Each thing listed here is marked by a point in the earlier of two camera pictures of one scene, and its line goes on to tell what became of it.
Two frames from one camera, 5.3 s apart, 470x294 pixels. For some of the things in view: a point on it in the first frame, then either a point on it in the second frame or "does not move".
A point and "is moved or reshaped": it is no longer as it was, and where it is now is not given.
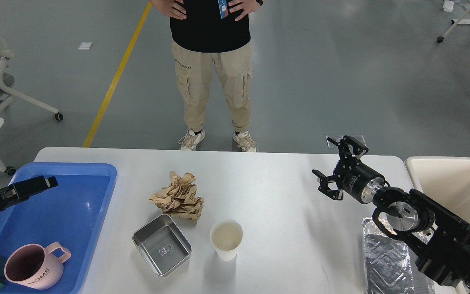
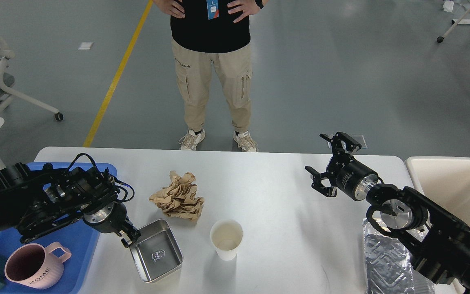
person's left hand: [248, 6] does not move
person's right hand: [170, 7] does not move
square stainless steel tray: [163, 244] is moved or reshaped
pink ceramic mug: [33, 266] does not move
